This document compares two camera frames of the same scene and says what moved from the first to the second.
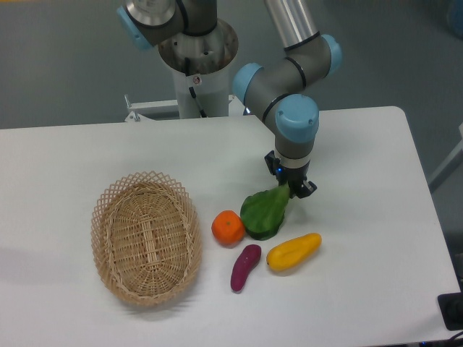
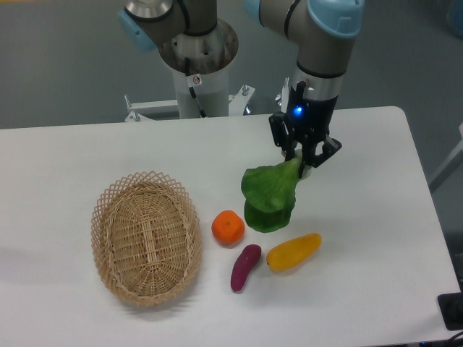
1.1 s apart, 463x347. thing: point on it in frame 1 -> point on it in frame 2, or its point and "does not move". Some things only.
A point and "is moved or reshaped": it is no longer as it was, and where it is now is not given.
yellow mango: [291, 254] does not move
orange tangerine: [228, 228] does not move
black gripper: [296, 178] -> [307, 120]
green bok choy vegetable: [262, 213] is moved or reshaped
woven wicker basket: [147, 238] does not move
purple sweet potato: [247, 261] does not move
